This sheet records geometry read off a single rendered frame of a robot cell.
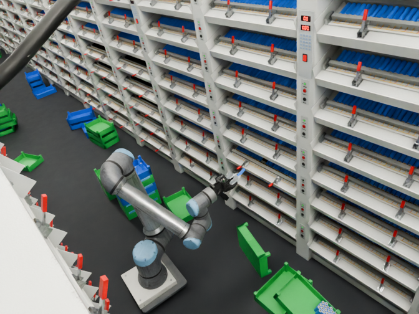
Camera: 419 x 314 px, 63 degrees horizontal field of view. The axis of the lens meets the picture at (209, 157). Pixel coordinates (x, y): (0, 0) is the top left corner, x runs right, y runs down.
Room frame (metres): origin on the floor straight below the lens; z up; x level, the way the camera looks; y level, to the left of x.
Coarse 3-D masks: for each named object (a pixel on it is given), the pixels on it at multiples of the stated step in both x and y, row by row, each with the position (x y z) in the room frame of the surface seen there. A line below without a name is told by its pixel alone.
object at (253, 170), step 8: (232, 144) 1.94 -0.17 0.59; (224, 152) 1.90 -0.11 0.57; (240, 152) 1.89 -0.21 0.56; (232, 160) 1.85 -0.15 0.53; (240, 160) 1.82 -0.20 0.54; (248, 168) 1.73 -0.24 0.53; (256, 168) 1.70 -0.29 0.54; (256, 176) 1.69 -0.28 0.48; (264, 176) 1.62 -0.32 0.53; (272, 176) 1.60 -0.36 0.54; (280, 184) 1.52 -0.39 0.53; (288, 184) 1.50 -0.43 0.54; (288, 192) 1.46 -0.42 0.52; (296, 192) 1.41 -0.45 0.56
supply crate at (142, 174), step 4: (140, 156) 2.30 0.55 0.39; (136, 160) 2.29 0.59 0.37; (140, 160) 2.29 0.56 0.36; (136, 164) 2.29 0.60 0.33; (144, 164) 2.26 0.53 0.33; (140, 168) 2.23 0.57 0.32; (144, 168) 2.22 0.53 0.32; (148, 168) 2.13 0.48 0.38; (140, 172) 2.18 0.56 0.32; (144, 172) 2.11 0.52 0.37; (148, 172) 2.13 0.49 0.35; (140, 176) 2.10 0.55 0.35; (144, 176) 2.11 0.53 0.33
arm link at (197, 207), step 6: (204, 192) 1.42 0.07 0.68; (192, 198) 1.40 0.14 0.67; (198, 198) 1.38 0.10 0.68; (204, 198) 1.38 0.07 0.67; (210, 198) 1.38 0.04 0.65; (186, 204) 1.37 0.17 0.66; (192, 204) 1.34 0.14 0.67; (198, 204) 1.35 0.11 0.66; (204, 204) 1.35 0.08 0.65; (210, 204) 1.38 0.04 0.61; (192, 210) 1.33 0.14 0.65; (198, 210) 1.33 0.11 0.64; (204, 210) 1.34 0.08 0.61; (198, 216) 1.33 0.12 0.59
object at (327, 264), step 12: (204, 180) 2.27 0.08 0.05; (240, 204) 1.90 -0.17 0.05; (252, 216) 1.79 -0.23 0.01; (276, 228) 1.60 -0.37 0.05; (288, 240) 1.51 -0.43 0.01; (312, 252) 1.35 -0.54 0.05; (324, 264) 1.27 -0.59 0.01; (348, 276) 1.14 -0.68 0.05; (360, 288) 1.07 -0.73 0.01; (384, 300) 0.96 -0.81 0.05; (396, 312) 0.90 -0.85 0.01
